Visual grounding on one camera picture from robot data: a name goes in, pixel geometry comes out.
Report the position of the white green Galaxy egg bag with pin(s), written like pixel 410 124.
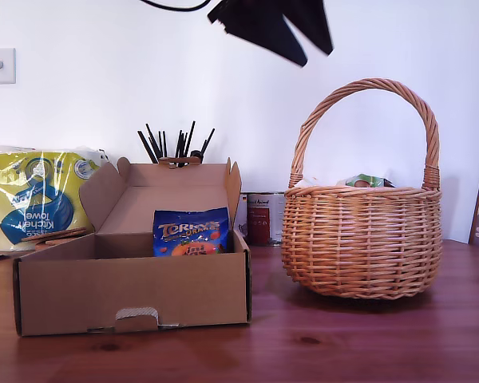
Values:
pixel 363 181

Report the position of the bunch of black sticks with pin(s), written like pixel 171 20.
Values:
pixel 156 145

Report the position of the brown cork coaster stack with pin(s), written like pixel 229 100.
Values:
pixel 52 235

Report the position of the blue Terry's orange egg bag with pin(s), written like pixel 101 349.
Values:
pixel 187 231

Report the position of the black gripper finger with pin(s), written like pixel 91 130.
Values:
pixel 259 28
pixel 311 24

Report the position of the white label tin can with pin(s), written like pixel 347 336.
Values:
pixel 243 215

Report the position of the wooden stick holder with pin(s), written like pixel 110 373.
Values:
pixel 179 161

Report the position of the open brown cardboard box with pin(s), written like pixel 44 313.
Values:
pixel 123 295

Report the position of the yellow blue kitchen towel pack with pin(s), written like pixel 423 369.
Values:
pixel 24 199

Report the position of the white wall light switch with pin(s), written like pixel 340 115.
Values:
pixel 0 65

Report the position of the red label tin can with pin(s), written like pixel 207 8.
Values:
pixel 265 219

